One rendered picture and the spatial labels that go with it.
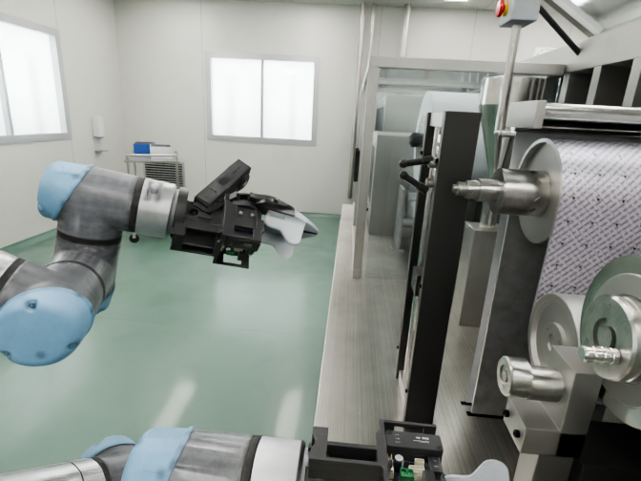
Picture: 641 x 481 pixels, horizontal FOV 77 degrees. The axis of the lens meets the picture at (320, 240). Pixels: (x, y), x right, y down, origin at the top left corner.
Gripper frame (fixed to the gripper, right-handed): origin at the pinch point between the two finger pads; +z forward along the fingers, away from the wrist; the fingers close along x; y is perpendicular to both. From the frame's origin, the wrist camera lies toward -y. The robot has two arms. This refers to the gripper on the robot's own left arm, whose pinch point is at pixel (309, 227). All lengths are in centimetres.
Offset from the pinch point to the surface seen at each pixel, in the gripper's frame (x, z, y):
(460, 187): 16.3, 16.3, 1.3
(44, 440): -181, -55, -5
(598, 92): 20, 72, -45
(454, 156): 17.6, 15.8, -3.4
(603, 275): 25.6, 19.9, 20.7
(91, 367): -211, -48, -48
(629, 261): 28.9, 18.3, 21.5
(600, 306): 25.4, 17.1, 24.4
